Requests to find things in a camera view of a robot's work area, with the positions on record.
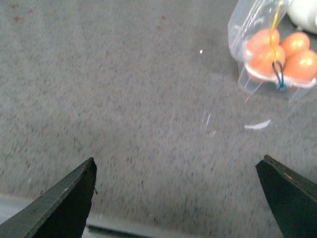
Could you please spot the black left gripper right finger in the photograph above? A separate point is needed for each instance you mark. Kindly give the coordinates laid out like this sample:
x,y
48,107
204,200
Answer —
x,y
291,197

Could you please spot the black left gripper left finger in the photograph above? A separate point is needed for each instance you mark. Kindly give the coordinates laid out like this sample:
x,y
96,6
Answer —
x,y
61,212

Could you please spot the brown egg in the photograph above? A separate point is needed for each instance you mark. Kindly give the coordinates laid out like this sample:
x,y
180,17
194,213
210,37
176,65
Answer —
x,y
301,67
295,43
260,39
262,61

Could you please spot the clear plastic egg box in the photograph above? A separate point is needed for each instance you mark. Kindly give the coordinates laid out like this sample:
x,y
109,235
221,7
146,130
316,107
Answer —
x,y
275,45

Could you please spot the white soy milk maker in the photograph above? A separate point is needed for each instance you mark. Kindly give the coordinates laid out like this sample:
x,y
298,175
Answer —
x,y
303,14

